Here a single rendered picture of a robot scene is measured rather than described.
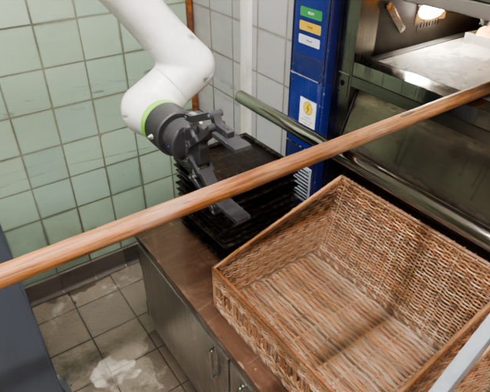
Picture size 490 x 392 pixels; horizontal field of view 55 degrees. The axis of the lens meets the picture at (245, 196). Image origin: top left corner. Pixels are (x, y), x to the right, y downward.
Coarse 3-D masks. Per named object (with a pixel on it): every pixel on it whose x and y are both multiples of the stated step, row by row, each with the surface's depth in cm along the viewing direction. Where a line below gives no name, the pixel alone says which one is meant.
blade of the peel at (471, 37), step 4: (468, 32) 141; (472, 32) 142; (476, 32) 143; (464, 36) 141; (468, 36) 140; (472, 36) 139; (476, 36) 138; (480, 36) 138; (464, 40) 142; (468, 40) 141; (472, 40) 140; (476, 40) 139; (480, 40) 138; (484, 40) 137; (488, 40) 136; (476, 44) 139; (480, 44) 138; (484, 44) 137; (488, 44) 136
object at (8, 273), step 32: (448, 96) 100; (480, 96) 105; (384, 128) 90; (288, 160) 79; (320, 160) 83; (192, 192) 72; (224, 192) 73; (128, 224) 66; (160, 224) 68; (32, 256) 60; (64, 256) 61; (0, 288) 58
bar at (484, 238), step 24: (240, 96) 111; (288, 120) 99; (312, 144) 94; (360, 168) 85; (408, 192) 78; (432, 216) 75; (456, 216) 72; (480, 240) 69; (480, 336) 65; (456, 360) 66; (456, 384) 66
